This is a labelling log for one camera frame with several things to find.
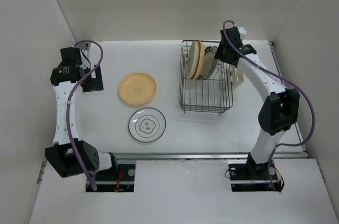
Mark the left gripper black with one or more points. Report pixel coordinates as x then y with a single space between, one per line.
94 83

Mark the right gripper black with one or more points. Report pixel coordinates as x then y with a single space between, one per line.
220 53

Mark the grey rimmed plate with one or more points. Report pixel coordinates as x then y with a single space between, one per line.
213 66

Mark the grey patterned plate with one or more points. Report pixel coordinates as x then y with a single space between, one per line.
208 63

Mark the yellow plate with drawing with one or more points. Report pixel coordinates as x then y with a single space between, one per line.
137 89

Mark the white plate black rings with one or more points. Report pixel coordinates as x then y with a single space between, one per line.
147 126

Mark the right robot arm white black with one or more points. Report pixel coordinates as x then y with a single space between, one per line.
265 83

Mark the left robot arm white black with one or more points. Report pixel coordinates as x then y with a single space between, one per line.
69 154

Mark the beige cutlery holder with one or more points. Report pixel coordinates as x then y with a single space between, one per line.
235 77

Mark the cream plate leftmost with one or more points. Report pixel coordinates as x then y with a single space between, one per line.
192 60

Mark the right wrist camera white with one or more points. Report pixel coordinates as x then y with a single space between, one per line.
242 32

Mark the black wire dish rack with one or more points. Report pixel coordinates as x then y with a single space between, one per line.
214 94

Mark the aluminium rail side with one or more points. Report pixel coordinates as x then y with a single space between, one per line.
284 113

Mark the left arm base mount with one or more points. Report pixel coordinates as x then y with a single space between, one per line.
117 181

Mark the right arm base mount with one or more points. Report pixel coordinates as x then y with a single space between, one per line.
244 179

